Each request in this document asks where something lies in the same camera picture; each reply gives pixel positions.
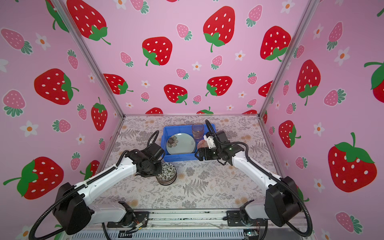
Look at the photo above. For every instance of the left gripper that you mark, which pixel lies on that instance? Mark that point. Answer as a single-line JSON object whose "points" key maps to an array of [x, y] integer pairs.
{"points": [[148, 174]]}

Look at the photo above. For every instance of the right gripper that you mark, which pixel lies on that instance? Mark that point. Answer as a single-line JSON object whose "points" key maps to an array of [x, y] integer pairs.
{"points": [[206, 155]]}

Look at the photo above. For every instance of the pink transparent cup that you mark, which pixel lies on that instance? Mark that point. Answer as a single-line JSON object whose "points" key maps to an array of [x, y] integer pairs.
{"points": [[198, 130]]}

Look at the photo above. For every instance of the green flower plate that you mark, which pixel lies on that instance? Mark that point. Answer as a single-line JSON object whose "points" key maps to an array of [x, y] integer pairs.
{"points": [[180, 144]]}

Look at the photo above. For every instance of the orange patterned top bowl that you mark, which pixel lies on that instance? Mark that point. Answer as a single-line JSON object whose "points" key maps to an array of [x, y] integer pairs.
{"points": [[202, 144]]}

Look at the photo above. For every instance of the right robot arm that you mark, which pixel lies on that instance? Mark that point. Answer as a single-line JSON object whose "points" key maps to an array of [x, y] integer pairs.
{"points": [[280, 205]]}

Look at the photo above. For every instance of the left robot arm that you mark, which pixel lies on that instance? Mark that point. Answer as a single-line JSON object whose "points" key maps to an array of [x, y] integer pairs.
{"points": [[77, 211]]}

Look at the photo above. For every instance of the dark striped bottom bowl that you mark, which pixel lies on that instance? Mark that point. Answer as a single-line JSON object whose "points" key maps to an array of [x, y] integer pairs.
{"points": [[168, 175]]}

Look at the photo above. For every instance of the green lit circuit board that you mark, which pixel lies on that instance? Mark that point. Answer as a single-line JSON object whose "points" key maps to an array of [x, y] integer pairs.
{"points": [[251, 235]]}

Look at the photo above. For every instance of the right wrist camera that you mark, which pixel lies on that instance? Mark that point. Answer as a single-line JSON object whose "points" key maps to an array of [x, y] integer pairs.
{"points": [[214, 140]]}

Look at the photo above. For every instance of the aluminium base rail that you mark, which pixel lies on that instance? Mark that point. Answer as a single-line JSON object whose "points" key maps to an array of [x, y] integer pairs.
{"points": [[194, 224]]}

